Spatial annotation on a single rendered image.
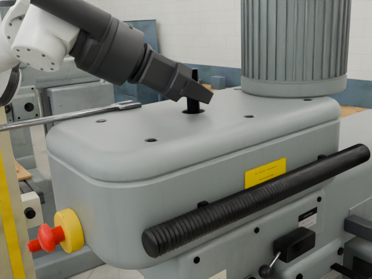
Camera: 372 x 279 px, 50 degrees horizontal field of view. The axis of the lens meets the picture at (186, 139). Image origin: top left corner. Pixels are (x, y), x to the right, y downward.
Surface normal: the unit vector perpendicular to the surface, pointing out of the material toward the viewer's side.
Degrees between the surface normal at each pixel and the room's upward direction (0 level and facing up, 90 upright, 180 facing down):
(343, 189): 90
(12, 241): 90
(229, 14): 90
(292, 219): 90
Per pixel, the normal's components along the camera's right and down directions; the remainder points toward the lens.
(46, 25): 0.35, -0.23
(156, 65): 0.33, 0.26
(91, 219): -0.79, 0.22
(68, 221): 0.36, -0.58
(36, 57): -0.23, 0.92
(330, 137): 0.61, 0.20
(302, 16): -0.08, 0.29
